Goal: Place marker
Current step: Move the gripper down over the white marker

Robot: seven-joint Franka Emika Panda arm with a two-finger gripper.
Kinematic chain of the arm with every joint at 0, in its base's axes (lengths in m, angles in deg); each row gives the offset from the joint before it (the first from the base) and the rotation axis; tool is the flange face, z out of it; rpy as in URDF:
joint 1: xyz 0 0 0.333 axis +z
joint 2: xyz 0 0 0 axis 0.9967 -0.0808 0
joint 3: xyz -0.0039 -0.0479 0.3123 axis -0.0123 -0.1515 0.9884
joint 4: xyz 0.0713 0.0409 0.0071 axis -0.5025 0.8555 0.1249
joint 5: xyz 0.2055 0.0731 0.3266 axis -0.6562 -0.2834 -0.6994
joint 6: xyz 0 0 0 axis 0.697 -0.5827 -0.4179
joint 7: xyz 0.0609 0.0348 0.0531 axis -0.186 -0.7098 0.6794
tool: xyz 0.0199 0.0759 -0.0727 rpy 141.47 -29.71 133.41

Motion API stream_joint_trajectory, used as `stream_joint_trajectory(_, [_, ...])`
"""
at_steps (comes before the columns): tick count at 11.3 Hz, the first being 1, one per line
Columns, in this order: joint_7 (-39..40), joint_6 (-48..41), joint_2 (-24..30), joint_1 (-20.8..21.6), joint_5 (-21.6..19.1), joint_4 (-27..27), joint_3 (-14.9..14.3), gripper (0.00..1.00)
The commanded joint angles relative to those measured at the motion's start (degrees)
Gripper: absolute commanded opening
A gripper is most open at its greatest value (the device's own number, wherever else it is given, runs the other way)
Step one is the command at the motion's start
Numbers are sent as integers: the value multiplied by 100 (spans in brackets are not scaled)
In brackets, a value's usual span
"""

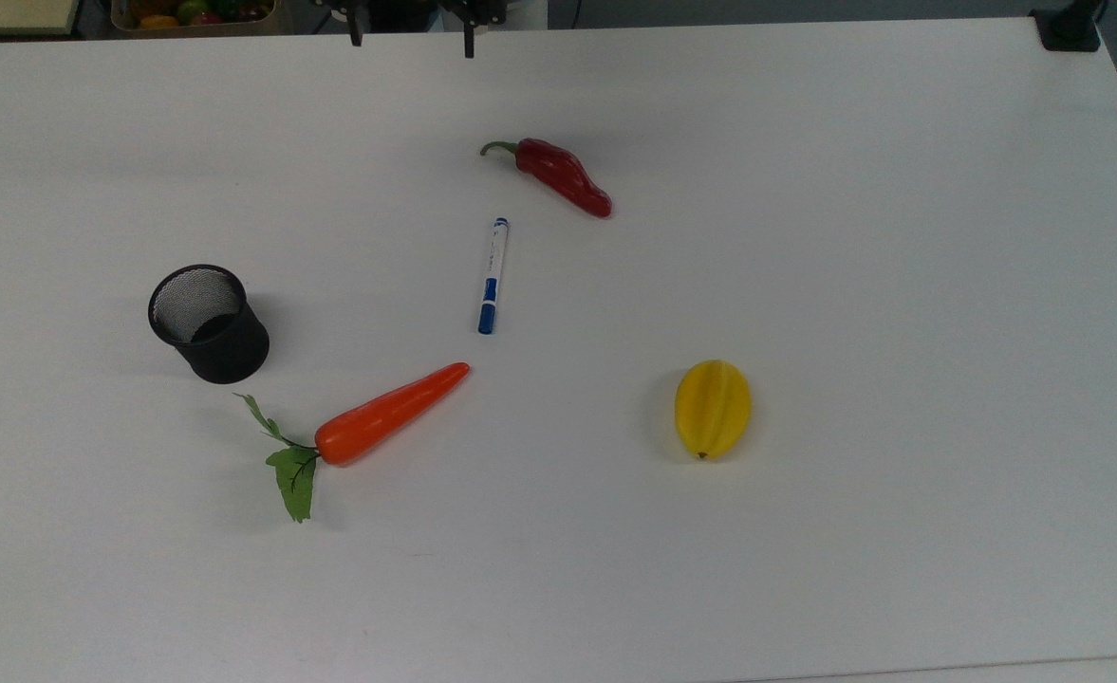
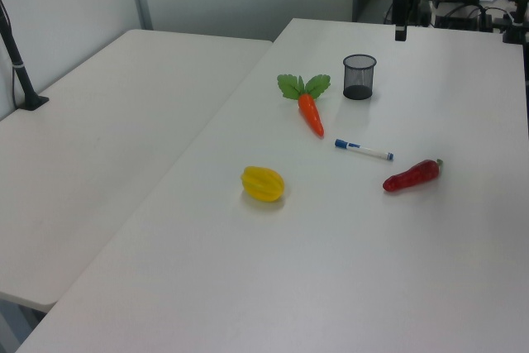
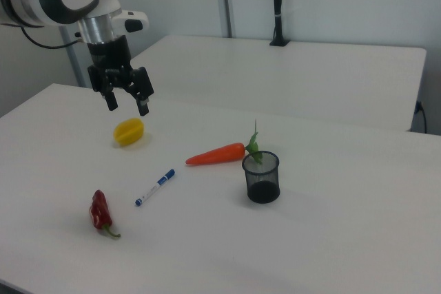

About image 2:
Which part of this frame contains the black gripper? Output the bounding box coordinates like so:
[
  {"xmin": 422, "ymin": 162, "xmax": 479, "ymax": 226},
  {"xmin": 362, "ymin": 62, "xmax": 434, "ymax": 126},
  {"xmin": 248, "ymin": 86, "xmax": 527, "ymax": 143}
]
[{"xmin": 392, "ymin": 0, "xmax": 408, "ymax": 42}]

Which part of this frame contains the blue and white marker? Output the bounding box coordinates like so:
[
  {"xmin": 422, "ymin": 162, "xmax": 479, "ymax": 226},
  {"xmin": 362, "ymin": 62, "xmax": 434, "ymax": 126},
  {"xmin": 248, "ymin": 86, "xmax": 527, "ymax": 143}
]
[{"xmin": 334, "ymin": 138, "xmax": 395, "ymax": 162}]

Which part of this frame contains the black mesh pen cup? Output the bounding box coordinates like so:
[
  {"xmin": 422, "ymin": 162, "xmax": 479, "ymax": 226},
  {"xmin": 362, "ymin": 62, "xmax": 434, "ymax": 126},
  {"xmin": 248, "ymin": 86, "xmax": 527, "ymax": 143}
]
[{"xmin": 341, "ymin": 54, "xmax": 378, "ymax": 101}]

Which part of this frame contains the orange toy carrot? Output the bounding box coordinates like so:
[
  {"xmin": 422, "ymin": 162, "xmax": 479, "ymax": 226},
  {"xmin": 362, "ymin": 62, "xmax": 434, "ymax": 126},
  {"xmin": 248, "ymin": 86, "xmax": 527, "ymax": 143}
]
[{"xmin": 276, "ymin": 74, "xmax": 332, "ymax": 138}]

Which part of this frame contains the red toy chili pepper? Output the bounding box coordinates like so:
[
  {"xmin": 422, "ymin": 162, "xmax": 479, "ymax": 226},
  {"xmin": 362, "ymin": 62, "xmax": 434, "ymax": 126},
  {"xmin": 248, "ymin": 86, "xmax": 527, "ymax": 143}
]
[{"xmin": 382, "ymin": 158, "xmax": 445, "ymax": 193}]

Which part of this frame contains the yellow toy starfruit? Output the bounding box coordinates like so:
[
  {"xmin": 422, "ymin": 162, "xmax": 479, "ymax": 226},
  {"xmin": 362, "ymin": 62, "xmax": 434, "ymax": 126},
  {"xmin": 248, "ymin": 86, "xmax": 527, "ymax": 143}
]
[{"xmin": 240, "ymin": 165, "xmax": 286, "ymax": 204}]

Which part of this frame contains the black equipment with cables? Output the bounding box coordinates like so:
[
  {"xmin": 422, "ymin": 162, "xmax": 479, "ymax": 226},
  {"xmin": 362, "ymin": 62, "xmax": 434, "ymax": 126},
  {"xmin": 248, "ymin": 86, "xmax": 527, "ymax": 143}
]
[{"xmin": 429, "ymin": 0, "xmax": 504, "ymax": 34}]

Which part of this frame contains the black clamped camera stand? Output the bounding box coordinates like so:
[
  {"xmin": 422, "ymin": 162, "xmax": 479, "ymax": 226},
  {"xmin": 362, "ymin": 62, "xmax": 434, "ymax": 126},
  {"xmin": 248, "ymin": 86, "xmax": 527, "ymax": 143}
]
[{"xmin": 502, "ymin": 0, "xmax": 529, "ymax": 45}]

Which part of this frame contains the black camera stand pole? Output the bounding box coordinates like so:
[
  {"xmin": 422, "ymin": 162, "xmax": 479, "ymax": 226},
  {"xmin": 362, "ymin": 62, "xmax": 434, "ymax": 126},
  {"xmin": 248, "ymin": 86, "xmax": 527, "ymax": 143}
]
[{"xmin": 0, "ymin": 0, "xmax": 50, "ymax": 112}]

